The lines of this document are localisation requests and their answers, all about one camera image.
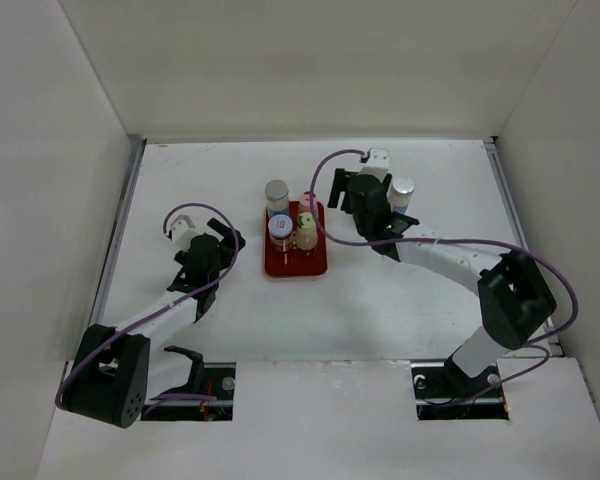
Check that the white lid small jar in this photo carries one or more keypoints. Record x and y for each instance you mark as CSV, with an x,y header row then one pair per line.
x,y
281,229

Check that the red rectangular tray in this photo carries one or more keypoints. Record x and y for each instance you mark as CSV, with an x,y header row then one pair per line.
x,y
296,263

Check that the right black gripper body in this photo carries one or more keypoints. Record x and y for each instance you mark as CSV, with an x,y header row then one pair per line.
x,y
361,226

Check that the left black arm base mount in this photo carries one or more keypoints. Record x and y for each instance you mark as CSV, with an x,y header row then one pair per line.
x,y
190,381

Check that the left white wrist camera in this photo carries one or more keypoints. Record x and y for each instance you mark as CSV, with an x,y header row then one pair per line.
x,y
181,229

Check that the tall silver lid spice jar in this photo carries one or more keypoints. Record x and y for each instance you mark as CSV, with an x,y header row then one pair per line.
x,y
400,193

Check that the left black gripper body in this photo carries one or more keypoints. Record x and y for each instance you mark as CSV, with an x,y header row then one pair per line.
x,y
226,249

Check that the pink lid spice jar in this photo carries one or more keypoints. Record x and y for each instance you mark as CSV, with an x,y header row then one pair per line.
x,y
308,204

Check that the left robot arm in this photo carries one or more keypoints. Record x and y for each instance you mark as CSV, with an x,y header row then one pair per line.
x,y
123,372

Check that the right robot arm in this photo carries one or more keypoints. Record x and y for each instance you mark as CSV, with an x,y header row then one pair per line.
x,y
514,298

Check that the yellow lid spice jar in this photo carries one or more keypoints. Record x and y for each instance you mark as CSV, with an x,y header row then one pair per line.
x,y
306,235

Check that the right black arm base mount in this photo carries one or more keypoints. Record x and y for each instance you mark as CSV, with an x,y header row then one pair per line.
x,y
462,385

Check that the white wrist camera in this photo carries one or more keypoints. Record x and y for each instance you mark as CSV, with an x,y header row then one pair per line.
x,y
375,162
181,229

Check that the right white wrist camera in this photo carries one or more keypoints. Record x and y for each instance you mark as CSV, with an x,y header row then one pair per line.
x,y
375,162

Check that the silver lid blue label jar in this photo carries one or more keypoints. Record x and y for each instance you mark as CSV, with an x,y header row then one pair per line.
x,y
277,198

